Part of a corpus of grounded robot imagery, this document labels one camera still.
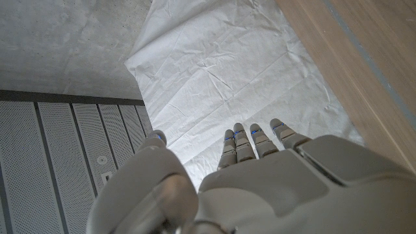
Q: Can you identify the white wrinkled backdrop cloth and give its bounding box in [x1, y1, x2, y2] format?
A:
[124, 0, 365, 191]

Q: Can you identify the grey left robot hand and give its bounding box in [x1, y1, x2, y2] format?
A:
[86, 118, 416, 234]

